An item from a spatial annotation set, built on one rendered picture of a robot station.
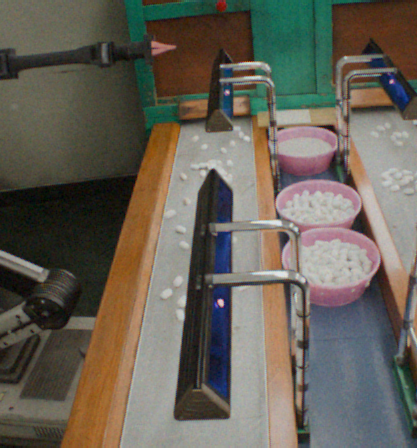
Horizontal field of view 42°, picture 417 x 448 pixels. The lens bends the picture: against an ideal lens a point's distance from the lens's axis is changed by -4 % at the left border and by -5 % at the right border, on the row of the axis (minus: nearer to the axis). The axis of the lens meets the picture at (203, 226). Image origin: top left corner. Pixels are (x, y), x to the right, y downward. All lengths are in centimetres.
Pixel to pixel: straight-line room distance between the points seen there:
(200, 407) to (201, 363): 6
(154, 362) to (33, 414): 48
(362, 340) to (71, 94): 238
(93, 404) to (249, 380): 34
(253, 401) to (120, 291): 50
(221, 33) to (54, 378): 145
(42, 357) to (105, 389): 58
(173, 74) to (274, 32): 45
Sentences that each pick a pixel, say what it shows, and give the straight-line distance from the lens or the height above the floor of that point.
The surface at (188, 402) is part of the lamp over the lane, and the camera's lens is 78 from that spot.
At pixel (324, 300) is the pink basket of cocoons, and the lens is 149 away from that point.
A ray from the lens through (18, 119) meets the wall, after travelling 347.
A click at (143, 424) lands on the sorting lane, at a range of 121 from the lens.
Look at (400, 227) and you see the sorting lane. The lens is 171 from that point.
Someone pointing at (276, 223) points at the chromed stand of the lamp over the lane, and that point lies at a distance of 103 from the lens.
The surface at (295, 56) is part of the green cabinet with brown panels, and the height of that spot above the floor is 101.
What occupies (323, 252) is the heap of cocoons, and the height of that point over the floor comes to 73.
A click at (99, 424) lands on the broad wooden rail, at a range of 120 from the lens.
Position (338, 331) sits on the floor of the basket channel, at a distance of 145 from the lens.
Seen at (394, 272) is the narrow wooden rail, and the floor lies 76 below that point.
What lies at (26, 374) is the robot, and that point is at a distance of 179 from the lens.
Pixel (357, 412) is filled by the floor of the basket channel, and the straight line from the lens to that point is 128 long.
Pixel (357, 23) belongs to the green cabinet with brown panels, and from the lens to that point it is 236.
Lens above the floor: 169
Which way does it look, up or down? 33 degrees down
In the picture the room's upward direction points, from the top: 8 degrees counter-clockwise
